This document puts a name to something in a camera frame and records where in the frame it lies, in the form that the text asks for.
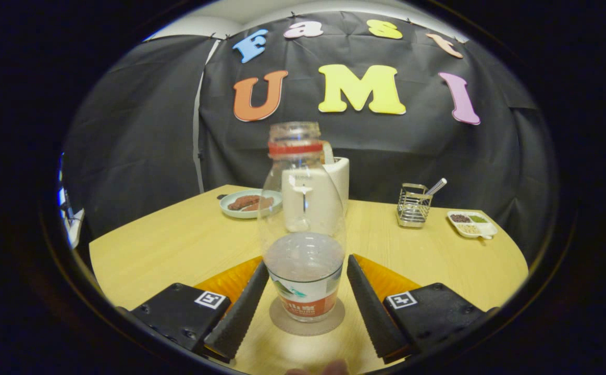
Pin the white divided dish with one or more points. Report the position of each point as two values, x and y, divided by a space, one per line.
472 225

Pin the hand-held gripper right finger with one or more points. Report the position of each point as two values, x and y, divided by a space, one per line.
373 312

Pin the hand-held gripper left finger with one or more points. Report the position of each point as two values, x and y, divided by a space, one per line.
240 312

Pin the brown bread slice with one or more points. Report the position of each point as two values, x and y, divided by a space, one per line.
328 153

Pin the round brown coaster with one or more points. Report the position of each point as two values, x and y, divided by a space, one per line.
286 326

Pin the white toaster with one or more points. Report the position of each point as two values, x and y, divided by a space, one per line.
342 182

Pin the wooden table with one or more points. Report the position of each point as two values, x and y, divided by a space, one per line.
177 245

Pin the clear plastic juice bottle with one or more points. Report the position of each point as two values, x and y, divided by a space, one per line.
302 260

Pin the pale green plate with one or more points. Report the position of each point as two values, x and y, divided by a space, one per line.
227 211

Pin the brown meat piece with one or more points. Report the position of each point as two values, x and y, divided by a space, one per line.
265 204
240 203

